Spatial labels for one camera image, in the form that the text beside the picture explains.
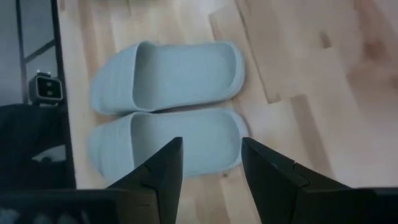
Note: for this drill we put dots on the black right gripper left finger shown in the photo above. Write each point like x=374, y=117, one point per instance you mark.
x=168, y=174

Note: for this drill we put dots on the light grey rubber slide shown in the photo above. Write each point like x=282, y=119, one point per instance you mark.
x=202, y=143
x=186, y=74

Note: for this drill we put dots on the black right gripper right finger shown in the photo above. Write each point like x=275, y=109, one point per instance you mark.
x=267, y=180

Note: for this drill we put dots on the small black table camera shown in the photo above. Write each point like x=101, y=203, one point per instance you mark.
x=46, y=90

